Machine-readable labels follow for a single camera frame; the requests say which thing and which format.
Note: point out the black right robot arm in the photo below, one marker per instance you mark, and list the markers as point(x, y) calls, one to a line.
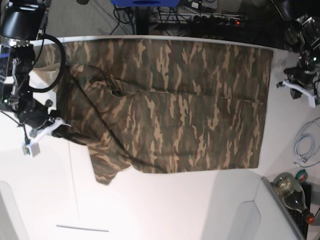
point(25, 21)

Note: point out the clear glass bottle red cap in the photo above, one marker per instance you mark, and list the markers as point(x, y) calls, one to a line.
point(292, 195)

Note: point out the green tape roll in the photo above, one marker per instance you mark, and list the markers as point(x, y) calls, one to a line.
point(301, 176)

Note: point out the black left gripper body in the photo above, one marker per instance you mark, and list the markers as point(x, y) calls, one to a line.
point(301, 75)

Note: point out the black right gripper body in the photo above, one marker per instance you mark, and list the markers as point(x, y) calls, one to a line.
point(34, 113)

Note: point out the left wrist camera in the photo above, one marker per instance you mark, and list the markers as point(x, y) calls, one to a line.
point(314, 101)

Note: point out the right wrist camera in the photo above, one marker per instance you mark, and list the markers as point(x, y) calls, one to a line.
point(31, 149)

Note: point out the black power strip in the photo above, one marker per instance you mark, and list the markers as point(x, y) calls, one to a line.
point(215, 20)

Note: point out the camouflage t-shirt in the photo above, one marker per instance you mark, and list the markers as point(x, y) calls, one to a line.
point(164, 106)

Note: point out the blue box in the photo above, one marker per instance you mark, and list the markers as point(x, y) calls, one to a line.
point(148, 3)

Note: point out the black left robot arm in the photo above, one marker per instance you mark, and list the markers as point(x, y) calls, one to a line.
point(307, 31)

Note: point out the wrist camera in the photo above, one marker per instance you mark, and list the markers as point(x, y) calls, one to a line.
point(31, 149)
point(314, 101)

